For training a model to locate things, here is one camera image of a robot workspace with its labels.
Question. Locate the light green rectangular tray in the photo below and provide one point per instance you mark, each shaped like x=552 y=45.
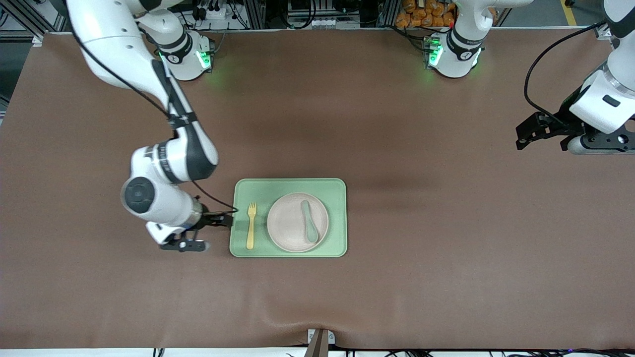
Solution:
x=337 y=198

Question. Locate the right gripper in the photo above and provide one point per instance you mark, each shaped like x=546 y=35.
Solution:
x=210 y=219

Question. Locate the brown table cover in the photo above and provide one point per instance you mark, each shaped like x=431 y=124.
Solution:
x=149 y=297

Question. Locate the white power strip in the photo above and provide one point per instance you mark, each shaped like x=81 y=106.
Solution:
x=221 y=14

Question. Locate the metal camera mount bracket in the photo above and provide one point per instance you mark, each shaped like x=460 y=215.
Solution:
x=320 y=344

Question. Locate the yellow plastic fork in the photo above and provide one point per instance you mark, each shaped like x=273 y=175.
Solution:
x=251 y=235

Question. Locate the grey-green plastic spoon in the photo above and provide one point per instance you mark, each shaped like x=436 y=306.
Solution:
x=311 y=233

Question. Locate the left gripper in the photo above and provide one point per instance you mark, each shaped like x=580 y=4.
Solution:
x=565 y=125

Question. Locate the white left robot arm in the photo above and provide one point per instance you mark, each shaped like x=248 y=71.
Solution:
x=461 y=54

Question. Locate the beige round plate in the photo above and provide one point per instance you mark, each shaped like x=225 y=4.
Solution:
x=285 y=223

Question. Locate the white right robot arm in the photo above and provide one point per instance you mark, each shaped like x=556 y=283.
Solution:
x=114 y=54

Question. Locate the aluminium frame post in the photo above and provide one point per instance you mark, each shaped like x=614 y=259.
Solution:
x=34 y=30
x=601 y=30

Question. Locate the pile of orange items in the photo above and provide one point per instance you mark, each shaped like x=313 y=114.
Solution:
x=412 y=20

